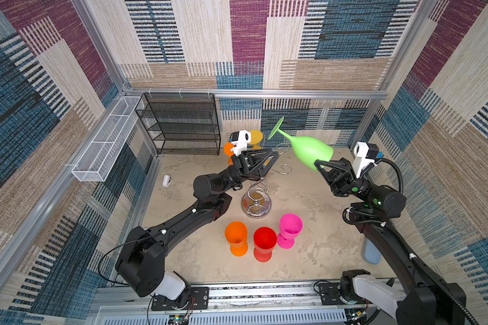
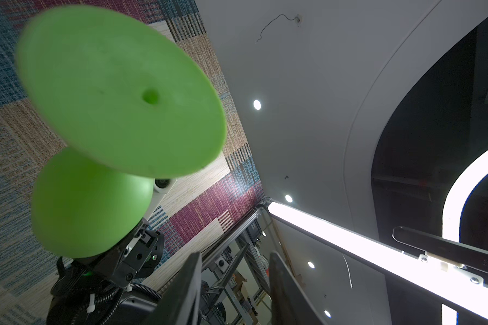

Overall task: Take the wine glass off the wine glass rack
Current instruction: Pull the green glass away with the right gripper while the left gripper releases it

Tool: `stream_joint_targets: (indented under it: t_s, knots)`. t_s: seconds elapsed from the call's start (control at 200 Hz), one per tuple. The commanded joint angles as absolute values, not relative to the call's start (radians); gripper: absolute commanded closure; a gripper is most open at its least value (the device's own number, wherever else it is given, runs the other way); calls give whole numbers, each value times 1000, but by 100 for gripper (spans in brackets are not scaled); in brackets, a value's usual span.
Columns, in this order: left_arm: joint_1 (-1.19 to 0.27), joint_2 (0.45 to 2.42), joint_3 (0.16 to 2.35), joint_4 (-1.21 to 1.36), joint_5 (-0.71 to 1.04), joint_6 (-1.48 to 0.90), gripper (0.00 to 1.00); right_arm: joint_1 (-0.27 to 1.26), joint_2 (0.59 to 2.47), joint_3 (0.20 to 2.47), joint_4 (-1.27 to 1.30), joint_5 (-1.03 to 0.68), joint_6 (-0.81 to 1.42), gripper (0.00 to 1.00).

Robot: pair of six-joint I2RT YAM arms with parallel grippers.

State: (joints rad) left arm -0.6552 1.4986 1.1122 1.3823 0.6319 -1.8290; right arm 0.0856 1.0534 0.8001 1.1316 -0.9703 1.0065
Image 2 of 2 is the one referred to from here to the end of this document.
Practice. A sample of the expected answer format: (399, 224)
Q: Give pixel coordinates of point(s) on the long white ceiling light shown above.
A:
(452, 286)

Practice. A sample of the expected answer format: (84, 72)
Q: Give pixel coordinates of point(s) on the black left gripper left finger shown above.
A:
(180, 304)

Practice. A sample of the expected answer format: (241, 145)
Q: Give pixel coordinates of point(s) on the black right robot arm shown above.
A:
(106, 288)

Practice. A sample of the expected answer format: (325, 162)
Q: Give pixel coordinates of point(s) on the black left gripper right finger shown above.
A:
(290, 305)

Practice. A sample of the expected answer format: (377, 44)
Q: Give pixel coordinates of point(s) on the grey metal storage shelving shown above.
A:
(235, 281)

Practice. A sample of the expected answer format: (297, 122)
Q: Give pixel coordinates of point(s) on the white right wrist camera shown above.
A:
(161, 188)

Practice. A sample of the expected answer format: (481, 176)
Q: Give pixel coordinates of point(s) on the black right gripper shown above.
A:
(133, 257)

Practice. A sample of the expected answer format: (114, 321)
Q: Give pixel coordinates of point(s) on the green wine glass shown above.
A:
(132, 108)

